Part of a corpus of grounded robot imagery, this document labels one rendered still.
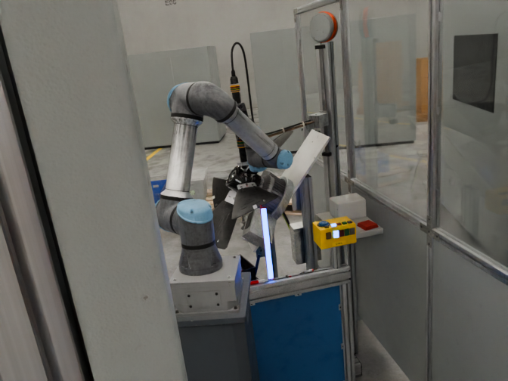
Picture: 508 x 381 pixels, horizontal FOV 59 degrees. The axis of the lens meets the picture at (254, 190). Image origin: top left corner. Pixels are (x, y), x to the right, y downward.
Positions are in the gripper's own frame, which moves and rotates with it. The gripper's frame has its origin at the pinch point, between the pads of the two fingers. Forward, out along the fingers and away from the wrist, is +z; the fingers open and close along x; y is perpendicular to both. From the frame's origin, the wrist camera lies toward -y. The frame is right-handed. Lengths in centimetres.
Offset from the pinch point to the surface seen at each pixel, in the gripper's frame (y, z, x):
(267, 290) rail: 68, -41, -3
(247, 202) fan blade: 33.9, -21.0, -3.7
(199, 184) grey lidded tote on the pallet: 110, 285, -7
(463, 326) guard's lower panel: 85, -70, 70
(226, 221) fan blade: 48, -3, -12
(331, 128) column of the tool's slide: 18, 34, 58
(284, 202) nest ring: 42.3, -6.6, 16.7
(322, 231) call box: 44, -44, 22
